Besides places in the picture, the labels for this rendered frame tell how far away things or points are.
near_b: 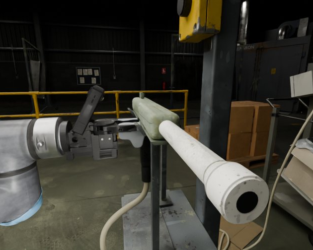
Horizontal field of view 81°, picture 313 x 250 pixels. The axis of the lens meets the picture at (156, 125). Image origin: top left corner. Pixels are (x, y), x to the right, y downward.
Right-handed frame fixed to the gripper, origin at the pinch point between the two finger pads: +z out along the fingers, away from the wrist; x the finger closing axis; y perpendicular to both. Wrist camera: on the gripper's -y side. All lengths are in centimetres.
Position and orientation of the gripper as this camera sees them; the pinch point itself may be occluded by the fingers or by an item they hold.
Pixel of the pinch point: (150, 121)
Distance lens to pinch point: 45.8
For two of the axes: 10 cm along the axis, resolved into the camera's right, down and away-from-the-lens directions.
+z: 9.8, -0.7, 2.1
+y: 0.2, 9.8, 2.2
